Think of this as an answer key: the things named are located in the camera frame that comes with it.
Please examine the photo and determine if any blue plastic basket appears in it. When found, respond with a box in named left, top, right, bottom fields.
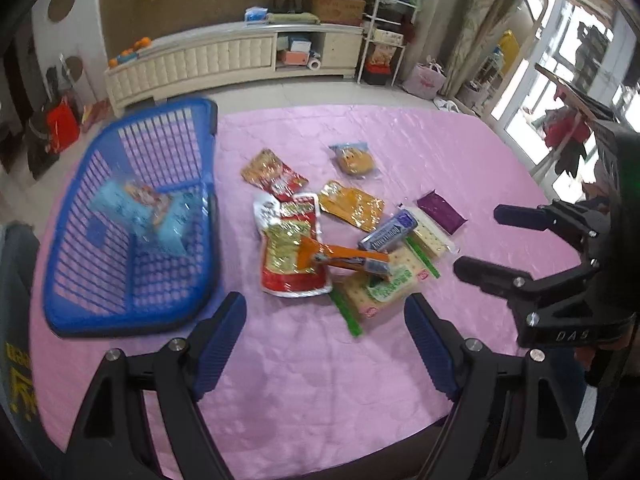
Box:
left=42, top=97, right=223, bottom=338

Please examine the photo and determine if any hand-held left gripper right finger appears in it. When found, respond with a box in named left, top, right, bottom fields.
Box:
left=404, top=292, right=588, bottom=480

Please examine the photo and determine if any arched standing mirror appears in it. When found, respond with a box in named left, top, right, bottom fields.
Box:
left=452, top=0, right=551, bottom=117

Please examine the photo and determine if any clothes drying rack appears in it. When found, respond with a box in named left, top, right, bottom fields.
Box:
left=534, top=62, right=617, bottom=177

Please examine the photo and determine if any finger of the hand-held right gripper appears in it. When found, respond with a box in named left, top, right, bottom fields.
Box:
left=452, top=255, right=599, bottom=332
left=494, top=201, right=608, bottom=254

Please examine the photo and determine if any orange printed snack box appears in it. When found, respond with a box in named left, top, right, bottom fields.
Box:
left=370, top=42, right=404, bottom=69

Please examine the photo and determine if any red bag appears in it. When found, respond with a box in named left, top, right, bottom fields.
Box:
left=46, top=97, right=81, bottom=153

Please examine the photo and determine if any red and white snack packet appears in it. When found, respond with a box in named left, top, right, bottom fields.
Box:
left=252, top=192, right=333, bottom=298

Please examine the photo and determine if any red orange snack packet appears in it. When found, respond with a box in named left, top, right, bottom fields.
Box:
left=241, top=148, right=309, bottom=198

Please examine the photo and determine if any white metal rack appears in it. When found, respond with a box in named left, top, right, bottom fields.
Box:
left=356, top=0, right=423, bottom=86

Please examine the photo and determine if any blue chewing gum pack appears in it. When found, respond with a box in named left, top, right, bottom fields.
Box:
left=358, top=210, right=419, bottom=252

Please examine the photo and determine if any cracker packet with green edge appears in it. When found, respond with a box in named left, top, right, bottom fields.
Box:
left=398, top=204, right=460, bottom=281

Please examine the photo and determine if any black bag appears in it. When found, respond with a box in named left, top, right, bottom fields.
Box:
left=25, top=105, right=61, bottom=181

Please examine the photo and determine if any brown cardboard box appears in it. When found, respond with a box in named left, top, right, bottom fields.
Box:
left=312, top=0, right=367, bottom=26

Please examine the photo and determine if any cracker packet with green label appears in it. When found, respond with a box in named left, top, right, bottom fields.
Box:
left=327, top=250, right=426, bottom=338

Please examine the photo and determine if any golden yellow snack packet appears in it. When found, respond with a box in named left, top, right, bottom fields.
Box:
left=318, top=180, right=387, bottom=232

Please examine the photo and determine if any purple snack packet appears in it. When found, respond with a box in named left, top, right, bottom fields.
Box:
left=416, top=190, right=468, bottom=235

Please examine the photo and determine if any clear bag with bread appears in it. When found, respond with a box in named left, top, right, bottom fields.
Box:
left=328, top=142, right=377, bottom=177

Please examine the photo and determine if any pink shopping bag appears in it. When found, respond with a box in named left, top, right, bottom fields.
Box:
left=402, top=61, right=446, bottom=100

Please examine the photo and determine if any cream tv cabinet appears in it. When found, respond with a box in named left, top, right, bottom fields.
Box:
left=104, top=22, right=365, bottom=118

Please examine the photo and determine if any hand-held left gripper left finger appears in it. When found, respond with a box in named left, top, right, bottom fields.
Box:
left=67, top=291, right=248, bottom=480

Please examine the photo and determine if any green folded cloth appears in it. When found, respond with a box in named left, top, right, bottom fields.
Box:
left=267, top=11, right=321, bottom=26

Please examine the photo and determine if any silver standing air conditioner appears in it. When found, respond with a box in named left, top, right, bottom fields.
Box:
left=417, top=0, right=453, bottom=68

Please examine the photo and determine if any orange sausage stick packet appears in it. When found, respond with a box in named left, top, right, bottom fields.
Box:
left=298, top=237, right=391, bottom=281

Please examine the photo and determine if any person's jeans leg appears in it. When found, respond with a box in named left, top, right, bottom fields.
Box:
left=542, top=350, right=587, bottom=413

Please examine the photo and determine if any pink blanket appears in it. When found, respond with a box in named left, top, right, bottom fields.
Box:
left=30, top=104, right=596, bottom=480

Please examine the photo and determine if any grey printed cushion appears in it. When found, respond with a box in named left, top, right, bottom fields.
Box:
left=0, top=222, right=42, bottom=461

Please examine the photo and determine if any patterned curtain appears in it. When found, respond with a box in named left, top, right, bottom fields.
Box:
left=442, top=0, right=521, bottom=97

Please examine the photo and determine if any light blue snack packet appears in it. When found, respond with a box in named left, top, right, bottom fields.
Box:
left=89, top=180, right=198, bottom=256

